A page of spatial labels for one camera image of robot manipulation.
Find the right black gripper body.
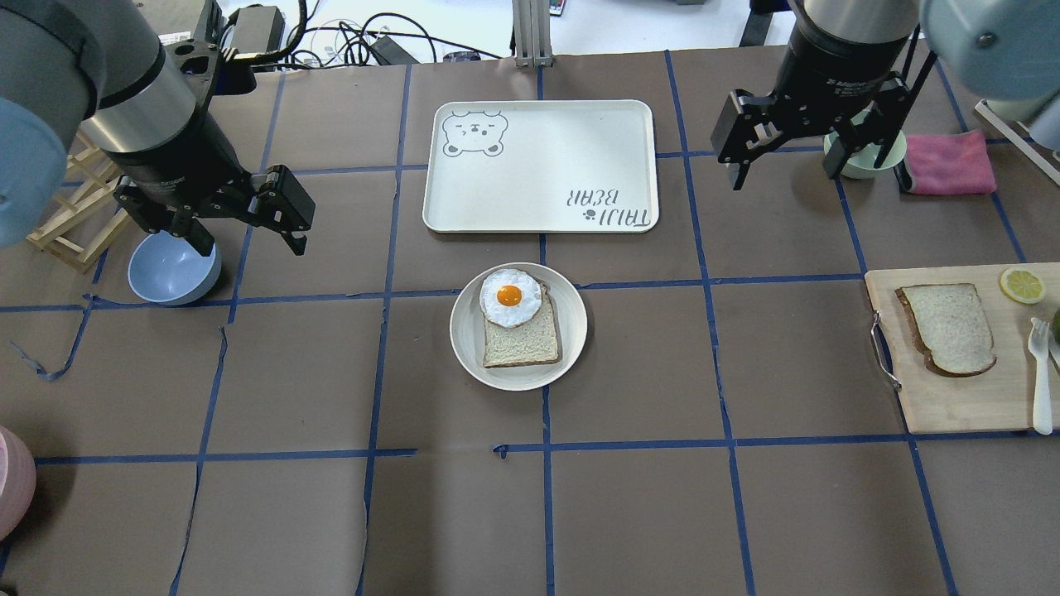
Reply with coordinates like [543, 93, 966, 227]
[711, 73, 913, 166]

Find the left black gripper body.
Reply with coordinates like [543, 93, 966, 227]
[113, 165, 316, 233]

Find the white round plate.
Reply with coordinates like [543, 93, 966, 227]
[448, 262, 588, 392]

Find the bread slice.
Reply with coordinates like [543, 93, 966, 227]
[482, 283, 561, 368]
[894, 283, 997, 376]

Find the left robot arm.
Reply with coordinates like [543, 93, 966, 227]
[1, 1, 316, 257]

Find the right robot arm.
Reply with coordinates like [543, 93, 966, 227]
[711, 1, 1059, 190]

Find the green bowl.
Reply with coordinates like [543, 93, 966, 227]
[840, 132, 908, 180]

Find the blue bowl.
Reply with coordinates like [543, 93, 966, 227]
[128, 233, 222, 306]

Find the pink cloth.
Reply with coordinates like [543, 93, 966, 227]
[896, 132, 997, 196]

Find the wooden rack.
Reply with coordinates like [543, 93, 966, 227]
[24, 132, 133, 274]

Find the black power adapter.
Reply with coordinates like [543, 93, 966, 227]
[228, 5, 287, 64]

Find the cream bear tray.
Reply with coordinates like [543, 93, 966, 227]
[422, 99, 660, 233]

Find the fried egg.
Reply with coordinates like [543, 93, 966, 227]
[479, 268, 544, 329]

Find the lemon half slice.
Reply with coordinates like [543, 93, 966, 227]
[997, 267, 1048, 305]

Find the white plastic fork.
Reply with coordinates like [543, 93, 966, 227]
[1027, 317, 1053, 436]

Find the pink bowl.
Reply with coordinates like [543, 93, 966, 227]
[1, 427, 36, 540]

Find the aluminium frame post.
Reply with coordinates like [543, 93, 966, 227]
[512, 0, 554, 68]

